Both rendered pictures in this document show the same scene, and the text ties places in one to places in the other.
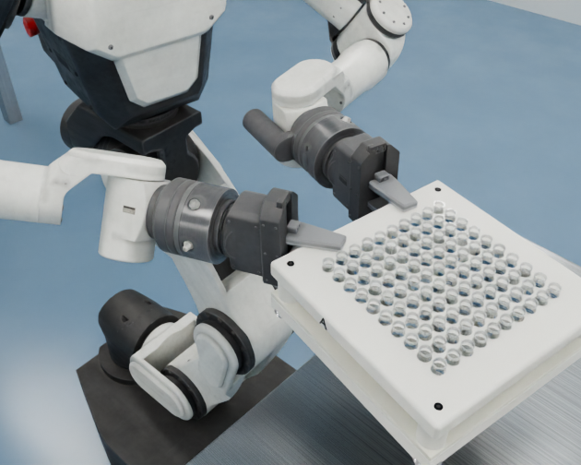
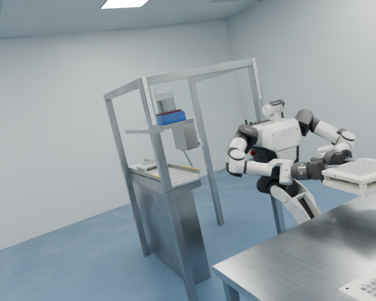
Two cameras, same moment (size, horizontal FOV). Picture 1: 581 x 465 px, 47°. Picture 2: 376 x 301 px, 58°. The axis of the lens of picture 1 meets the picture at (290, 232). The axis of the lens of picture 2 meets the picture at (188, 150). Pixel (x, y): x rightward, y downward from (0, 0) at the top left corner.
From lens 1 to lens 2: 111 cm
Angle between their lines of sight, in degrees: 37
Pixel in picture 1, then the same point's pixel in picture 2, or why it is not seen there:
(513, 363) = not seen: outside the picture
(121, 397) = not seen: hidden behind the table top
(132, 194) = (286, 166)
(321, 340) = (336, 183)
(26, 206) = (264, 169)
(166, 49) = (287, 149)
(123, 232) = (285, 175)
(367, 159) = (342, 153)
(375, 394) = (350, 187)
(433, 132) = not seen: outside the picture
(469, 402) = (369, 177)
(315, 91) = (328, 149)
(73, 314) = not seen: hidden behind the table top
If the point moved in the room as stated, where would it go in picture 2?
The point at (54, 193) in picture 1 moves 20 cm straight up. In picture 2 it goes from (270, 166) to (263, 128)
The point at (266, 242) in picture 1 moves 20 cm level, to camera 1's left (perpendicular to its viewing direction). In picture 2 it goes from (319, 168) to (276, 173)
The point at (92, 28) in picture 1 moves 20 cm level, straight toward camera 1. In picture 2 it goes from (271, 143) to (279, 149)
